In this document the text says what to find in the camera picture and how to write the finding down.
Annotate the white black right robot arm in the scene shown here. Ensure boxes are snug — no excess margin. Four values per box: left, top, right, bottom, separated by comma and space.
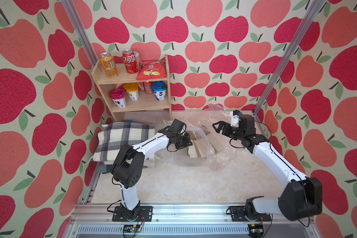
212, 111, 322, 221

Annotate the aluminium front rail frame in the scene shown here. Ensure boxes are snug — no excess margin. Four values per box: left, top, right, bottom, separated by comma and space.
61, 203, 322, 238

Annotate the dark plaid grey scarf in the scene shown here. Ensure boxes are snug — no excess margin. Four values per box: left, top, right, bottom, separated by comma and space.
96, 162, 148, 176

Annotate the clear plastic vacuum bag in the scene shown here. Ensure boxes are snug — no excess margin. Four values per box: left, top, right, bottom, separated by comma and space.
162, 103, 256, 173

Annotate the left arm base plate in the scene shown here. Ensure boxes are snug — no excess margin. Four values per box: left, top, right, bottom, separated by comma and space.
112, 205, 153, 222

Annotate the blue lid cup on shelf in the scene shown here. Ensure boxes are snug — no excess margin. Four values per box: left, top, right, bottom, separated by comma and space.
152, 81, 167, 101

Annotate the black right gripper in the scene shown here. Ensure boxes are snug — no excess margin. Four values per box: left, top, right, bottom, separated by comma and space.
214, 121, 243, 142

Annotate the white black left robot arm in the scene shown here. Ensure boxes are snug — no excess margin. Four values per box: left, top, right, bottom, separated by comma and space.
111, 119, 193, 221

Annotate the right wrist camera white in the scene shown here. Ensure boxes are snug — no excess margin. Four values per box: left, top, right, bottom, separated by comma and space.
230, 110, 241, 127

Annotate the orange soda can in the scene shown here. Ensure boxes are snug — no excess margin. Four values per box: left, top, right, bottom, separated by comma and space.
100, 52, 118, 78

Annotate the pink lid cup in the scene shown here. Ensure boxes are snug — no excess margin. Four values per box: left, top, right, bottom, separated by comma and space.
109, 88, 127, 109

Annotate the yellow lid cup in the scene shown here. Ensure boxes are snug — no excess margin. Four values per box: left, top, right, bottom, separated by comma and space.
124, 83, 139, 101

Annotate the beige brown striped scarf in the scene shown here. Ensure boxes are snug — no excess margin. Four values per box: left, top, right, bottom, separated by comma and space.
188, 131, 224, 158

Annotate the cream grey plaid scarf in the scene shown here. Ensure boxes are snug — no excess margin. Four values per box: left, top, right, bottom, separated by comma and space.
93, 122, 156, 165

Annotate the red cola can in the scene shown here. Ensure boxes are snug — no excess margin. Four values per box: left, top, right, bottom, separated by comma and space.
123, 49, 138, 74

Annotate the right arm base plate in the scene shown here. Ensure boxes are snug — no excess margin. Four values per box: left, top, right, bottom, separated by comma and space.
226, 206, 272, 223

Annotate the wooden two-tier shelf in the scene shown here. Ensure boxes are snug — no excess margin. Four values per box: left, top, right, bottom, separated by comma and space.
91, 55, 172, 122

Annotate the red chips bag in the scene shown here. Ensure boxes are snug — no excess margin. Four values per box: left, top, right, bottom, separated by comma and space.
136, 59, 167, 81

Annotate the small red can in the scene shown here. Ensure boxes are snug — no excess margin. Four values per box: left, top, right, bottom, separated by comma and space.
143, 81, 154, 94

